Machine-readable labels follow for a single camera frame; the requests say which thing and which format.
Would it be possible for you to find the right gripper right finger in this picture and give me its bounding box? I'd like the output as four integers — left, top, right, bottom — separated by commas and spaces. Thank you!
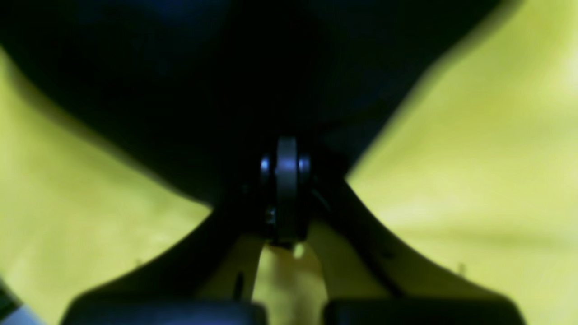
287, 138, 525, 325

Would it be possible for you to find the dark navy T-shirt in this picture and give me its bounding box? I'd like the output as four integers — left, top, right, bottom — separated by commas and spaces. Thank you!
1, 0, 512, 205

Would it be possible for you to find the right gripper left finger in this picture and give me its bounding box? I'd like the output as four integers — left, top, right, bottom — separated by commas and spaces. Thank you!
62, 138, 287, 325

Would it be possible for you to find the yellow table cloth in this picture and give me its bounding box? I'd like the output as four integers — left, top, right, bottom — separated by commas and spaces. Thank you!
1, 0, 578, 325

